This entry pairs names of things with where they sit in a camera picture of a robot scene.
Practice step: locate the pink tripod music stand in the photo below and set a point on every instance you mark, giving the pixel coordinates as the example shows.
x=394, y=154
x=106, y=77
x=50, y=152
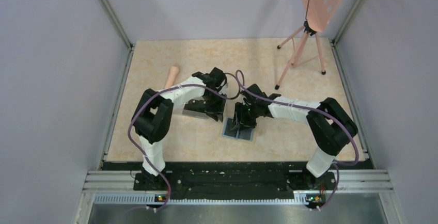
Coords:
x=318, y=14

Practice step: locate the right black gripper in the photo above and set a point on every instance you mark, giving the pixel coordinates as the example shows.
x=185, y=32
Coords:
x=239, y=120

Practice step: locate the aluminium frame rail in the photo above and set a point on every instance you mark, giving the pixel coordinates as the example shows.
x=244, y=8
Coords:
x=117, y=187

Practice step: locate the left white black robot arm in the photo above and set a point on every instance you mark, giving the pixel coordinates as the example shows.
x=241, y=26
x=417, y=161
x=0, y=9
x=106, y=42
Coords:
x=151, y=122

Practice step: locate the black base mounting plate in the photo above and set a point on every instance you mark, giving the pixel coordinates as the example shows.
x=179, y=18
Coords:
x=234, y=181

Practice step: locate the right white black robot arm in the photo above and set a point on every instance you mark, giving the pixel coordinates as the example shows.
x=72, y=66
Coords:
x=329, y=123

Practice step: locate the clear plastic card box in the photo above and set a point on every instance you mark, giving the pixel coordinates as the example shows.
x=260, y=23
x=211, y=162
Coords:
x=201, y=98

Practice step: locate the beige wooden cylinder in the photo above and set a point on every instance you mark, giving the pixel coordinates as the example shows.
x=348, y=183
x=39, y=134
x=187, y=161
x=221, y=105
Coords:
x=173, y=73

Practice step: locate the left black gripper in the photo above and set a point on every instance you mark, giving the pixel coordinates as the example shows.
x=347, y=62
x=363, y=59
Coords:
x=218, y=111

